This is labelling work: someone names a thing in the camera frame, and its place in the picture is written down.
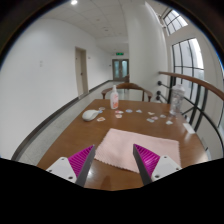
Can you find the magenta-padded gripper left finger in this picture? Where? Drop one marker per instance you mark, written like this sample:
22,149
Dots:
63,166

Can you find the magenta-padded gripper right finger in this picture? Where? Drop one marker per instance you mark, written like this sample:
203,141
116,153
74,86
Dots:
163,166

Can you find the pink towel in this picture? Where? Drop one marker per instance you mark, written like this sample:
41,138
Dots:
116,143

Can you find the small colourful sticker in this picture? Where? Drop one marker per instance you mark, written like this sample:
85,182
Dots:
102,108
150,120
118,116
154,118
151,113
139,111
101,119
119,112
129,111
169,122
162,116

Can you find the white paper card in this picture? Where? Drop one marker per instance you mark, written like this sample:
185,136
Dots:
188,128

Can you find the white computer mouse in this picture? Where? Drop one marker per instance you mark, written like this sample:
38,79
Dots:
90,115

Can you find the clear plastic drink bottle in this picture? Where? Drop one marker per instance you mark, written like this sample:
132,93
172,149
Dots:
176,100

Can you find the white bottle with orange label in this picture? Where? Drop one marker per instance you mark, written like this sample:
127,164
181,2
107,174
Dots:
114,100

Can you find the wooden chair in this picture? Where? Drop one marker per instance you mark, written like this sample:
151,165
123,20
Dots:
128,86

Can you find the black railing with wooden handrail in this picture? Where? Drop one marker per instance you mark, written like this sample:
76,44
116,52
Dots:
196,81

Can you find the beige side door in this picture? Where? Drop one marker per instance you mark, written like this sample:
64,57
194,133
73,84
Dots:
81,71

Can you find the glazed double door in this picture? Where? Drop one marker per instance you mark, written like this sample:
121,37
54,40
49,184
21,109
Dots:
120,69

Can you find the tall black-framed window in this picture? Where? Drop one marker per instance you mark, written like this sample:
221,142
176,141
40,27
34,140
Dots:
190,56

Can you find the green exit sign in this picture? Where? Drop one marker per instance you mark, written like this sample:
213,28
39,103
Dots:
119,53

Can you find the arched black-framed window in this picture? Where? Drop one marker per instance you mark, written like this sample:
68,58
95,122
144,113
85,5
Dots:
175,21

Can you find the round ceiling light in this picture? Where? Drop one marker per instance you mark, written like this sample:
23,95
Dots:
74,2

